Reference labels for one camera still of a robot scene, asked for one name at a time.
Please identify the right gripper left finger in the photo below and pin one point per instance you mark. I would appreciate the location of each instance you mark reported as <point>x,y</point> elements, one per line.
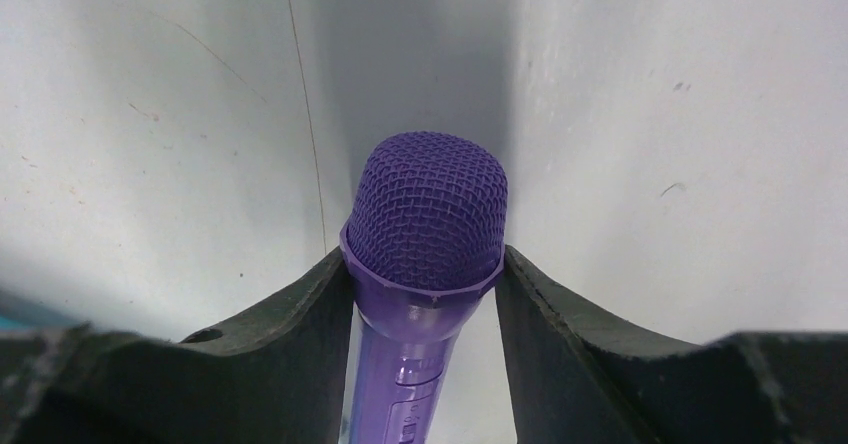
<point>273,373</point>

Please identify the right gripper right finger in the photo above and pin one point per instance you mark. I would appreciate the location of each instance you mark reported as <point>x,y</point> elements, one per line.
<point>578,373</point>

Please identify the purple microphone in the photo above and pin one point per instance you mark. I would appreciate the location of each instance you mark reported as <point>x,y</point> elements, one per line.
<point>424,244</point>

